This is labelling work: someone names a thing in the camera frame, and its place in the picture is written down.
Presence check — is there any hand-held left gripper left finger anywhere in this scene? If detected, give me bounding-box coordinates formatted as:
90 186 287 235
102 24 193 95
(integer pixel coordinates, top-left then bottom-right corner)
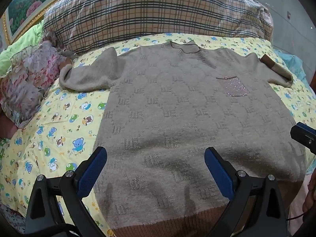
25 146 108 237

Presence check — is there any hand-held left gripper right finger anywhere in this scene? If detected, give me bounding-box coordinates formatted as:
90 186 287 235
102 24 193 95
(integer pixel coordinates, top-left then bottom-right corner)
204 147 289 237

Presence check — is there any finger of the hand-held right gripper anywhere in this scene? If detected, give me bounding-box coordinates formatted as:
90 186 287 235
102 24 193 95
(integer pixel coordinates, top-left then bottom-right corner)
290 122 316 153

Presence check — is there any beige knitted sweater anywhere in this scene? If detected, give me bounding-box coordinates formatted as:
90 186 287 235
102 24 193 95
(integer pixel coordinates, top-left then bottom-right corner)
59 41 308 237

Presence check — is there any person's right hand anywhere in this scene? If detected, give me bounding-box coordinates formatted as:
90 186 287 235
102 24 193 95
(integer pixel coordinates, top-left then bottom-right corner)
302 171 316 213

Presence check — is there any yellow bear print bedsheet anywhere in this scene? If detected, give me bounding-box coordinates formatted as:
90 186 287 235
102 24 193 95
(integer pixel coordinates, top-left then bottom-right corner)
0 32 316 237

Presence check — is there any light blue cloth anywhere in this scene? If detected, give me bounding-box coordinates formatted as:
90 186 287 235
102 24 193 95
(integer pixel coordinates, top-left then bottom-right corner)
273 49 308 79

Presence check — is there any pink floral cloth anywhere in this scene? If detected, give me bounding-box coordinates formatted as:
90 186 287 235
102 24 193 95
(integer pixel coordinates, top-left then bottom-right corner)
0 31 79 129

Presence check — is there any light green cloth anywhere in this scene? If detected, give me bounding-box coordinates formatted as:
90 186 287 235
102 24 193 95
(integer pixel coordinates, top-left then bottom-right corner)
0 21 45 76

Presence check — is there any plaid pillow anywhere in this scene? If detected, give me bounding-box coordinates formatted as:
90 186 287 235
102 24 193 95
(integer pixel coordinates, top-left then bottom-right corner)
43 0 274 55

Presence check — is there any gold framed flower painting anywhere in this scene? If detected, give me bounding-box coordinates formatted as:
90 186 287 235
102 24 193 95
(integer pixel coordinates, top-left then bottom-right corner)
2 0 247 45

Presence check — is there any black cable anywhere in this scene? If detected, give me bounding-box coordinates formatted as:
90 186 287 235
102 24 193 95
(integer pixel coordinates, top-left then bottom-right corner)
286 211 307 221

